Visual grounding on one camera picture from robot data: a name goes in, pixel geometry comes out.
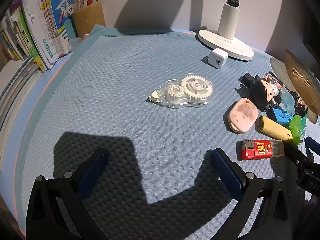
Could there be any green spiky toy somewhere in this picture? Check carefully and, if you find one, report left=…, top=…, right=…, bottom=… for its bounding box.
left=289, top=115, right=306, bottom=146

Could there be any blue lighter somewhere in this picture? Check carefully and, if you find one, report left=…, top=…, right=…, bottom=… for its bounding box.
left=270, top=108, right=293, bottom=126

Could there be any red lighter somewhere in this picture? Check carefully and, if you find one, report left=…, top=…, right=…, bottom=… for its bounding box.
left=240, top=140, right=285, bottom=160

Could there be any yellow lighter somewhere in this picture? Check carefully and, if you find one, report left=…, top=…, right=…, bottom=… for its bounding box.
left=258, top=115, right=293, bottom=142

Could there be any pink speckled eraser case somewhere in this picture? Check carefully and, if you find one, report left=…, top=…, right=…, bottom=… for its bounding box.
left=227, top=98, right=259, bottom=134

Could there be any black-haired chibi figurine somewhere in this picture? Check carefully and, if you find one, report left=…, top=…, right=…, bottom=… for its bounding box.
left=249, top=76, right=280, bottom=112

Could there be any clear correction tape dispenser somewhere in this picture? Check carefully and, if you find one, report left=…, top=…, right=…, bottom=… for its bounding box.
left=149, top=73, right=214, bottom=108

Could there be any white USB charger cube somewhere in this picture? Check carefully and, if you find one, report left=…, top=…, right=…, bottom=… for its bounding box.
left=208, top=48, right=228, bottom=69

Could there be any small red-dressed figurine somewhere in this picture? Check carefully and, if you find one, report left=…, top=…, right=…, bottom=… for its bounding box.
left=290, top=91, right=308, bottom=118

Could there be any pink playing card box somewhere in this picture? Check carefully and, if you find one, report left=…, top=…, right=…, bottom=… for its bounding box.
left=264, top=72, right=284, bottom=89

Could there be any black fashion lighter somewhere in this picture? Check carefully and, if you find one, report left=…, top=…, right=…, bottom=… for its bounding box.
left=240, top=73, right=254, bottom=87

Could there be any person's right hand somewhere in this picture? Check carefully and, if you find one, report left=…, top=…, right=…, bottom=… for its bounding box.
left=299, top=195, right=319, bottom=220

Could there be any amber ribbed glass plate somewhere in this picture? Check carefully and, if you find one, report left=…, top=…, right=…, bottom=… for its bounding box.
left=285, top=49, right=319, bottom=115

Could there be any blue textured desk mat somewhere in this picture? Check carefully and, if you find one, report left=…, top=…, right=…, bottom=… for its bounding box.
left=15, top=24, right=320, bottom=240

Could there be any white desk lamp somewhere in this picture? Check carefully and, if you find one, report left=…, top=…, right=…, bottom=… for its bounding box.
left=197, top=0, right=254, bottom=61

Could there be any row of standing books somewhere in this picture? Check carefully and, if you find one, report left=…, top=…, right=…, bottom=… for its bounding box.
left=0, top=0, right=72, bottom=74

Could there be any cork pen holder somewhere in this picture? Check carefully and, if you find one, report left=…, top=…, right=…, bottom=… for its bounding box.
left=72, top=2, right=106, bottom=38

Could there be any blue cover workbook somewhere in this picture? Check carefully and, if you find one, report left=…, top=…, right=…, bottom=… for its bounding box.
left=46, top=0, right=79, bottom=56

